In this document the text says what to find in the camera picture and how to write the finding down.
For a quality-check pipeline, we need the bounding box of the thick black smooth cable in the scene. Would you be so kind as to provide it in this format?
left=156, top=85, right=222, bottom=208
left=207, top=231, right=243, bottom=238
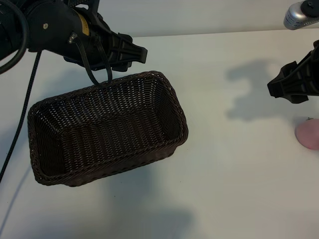
left=0, top=0, right=28, bottom=75

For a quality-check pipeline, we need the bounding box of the pink peach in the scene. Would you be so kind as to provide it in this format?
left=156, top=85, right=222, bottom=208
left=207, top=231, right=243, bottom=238
left=295, top=117, right=319, bottom=150

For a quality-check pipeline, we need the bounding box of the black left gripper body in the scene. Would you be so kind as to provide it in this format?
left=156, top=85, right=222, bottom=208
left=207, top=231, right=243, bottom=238
left=59, top=6, right=116, bottom=72

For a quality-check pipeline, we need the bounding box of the dark brown wicker basket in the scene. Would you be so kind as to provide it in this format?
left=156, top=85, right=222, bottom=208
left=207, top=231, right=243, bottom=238
left=26, top=70, right=189, bottom=188

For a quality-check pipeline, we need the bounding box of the black braided cable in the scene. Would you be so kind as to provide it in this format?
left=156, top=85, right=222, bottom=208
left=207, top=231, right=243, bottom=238
left=0, top=51, right=41, bottom=185

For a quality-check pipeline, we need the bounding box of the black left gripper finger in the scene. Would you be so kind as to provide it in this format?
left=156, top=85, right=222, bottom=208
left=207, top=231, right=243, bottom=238
left=111, top=32, right=149, bottom=64
left=111, top=61, right=133, bottom=73

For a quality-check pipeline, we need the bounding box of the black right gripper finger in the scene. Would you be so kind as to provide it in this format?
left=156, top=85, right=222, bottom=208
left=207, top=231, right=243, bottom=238
left=286, top=93, right=310, bottom=104
left=267, top=49, right=319, bottom=98

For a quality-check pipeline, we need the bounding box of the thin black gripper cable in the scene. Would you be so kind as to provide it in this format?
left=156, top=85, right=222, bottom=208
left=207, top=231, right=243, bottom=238
left=72, top=37, right=107, bottom=87
left=93, top=34, right=113, bottom=84

